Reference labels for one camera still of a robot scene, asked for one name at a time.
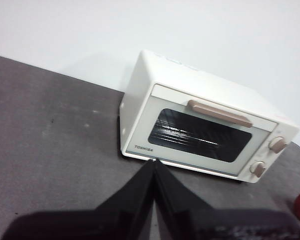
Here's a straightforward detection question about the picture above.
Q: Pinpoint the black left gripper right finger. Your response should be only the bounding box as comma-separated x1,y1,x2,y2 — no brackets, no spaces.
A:
154,159,300,240

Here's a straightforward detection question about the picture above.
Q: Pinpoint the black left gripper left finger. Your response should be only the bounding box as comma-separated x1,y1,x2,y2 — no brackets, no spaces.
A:
4,159,156,240

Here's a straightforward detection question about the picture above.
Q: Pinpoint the white glass oven door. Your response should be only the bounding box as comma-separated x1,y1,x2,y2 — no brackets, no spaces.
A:
123,83,279,176

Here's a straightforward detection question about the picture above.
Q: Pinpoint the beige oven knob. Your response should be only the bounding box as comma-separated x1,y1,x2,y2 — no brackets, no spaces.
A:
249,161,267,178
269,136,288,154

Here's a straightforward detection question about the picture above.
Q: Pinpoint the white toaster oven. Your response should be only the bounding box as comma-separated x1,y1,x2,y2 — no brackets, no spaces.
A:
118,49,300,186

